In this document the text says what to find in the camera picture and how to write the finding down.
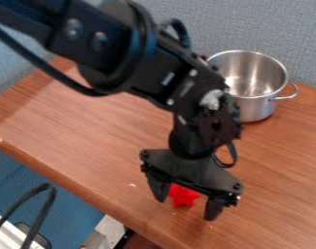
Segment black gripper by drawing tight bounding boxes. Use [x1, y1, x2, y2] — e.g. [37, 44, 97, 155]
[140, 149, 244, 221]

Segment red star-shaped bar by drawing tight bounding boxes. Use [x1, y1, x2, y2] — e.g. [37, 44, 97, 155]
[169, 184, 201, 207]

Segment metal pot with handles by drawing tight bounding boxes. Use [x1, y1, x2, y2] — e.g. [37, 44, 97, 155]
[206, 50, 299, 123]

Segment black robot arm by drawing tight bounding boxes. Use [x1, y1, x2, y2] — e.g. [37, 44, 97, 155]
[0, 0, 244, 221]

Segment white ribbed object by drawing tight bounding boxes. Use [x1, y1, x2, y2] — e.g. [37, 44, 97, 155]
[0, 216, 45, 249]

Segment white box under table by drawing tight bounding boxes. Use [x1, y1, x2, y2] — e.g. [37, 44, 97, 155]
[81, 215, 125, 249]

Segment black cable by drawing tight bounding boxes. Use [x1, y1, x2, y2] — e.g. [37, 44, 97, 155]
[0, 182, 59, 249]

